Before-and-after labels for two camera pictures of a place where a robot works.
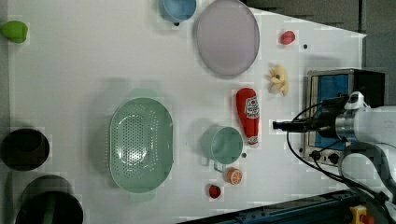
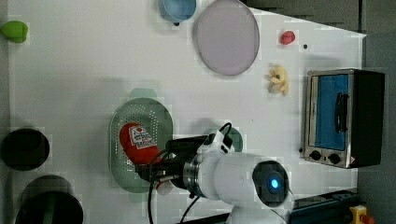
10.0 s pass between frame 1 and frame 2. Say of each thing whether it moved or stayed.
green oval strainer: stayed
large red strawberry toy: stayed
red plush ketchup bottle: moved
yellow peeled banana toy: stayed
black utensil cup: stayed
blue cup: stayed
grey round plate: stayed
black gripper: moved
